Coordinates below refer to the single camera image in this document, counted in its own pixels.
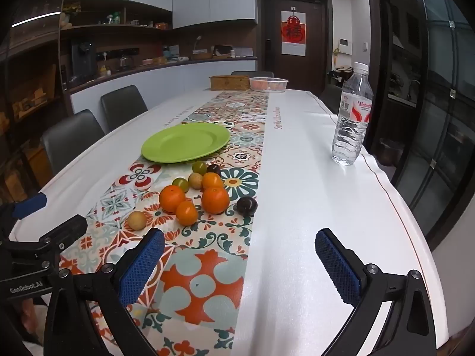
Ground black water dispenser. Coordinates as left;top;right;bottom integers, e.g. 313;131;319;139
71;42;98;78

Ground grey dining chair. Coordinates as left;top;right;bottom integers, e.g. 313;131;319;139
41;109;105;177
320;83;346;115
100;85;149;134
231;70;274;79

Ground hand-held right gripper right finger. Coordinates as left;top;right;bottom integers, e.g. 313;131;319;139
315;228;438;356

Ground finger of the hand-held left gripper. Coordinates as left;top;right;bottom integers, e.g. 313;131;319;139
0;214;88;269
0;192;48;231

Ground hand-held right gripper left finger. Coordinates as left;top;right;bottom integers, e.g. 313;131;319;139
44;227;166;356

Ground clear plastic water bottle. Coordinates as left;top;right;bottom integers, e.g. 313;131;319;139
332;62;374;166

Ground glass sliding door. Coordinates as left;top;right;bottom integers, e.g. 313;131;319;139
382;0;475;253

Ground green plate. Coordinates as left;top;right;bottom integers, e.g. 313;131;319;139
141;122;231;163

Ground dark display cabinet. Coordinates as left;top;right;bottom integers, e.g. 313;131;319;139
0;7;71;201

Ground black power strip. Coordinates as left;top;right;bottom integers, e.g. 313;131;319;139
96;47;140;60

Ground wooden wall shelf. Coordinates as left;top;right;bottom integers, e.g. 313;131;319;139
60;5;173;39

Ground clear plastic basket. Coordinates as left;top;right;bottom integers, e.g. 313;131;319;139
249;77;290;93

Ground dark brown door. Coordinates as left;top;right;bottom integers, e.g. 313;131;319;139
258;0;333;90

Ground red wall calendar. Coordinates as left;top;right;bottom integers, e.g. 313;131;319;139
281;11;308;56

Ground wooden box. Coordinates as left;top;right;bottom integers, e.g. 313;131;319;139
209;75;250;91

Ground large orange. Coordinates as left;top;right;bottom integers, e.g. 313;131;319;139
159;185;187;214
201;186;230;214

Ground dark kitchen counter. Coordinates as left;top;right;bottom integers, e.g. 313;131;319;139
69;56;258;93

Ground white patterned tablecloth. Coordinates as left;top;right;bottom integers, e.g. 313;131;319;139
7;88;438;356

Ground dark cloth bag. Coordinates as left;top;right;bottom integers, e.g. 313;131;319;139
327;67;353;82

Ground small orange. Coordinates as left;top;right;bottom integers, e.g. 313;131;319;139
202;173;224;190
175;201;199;226

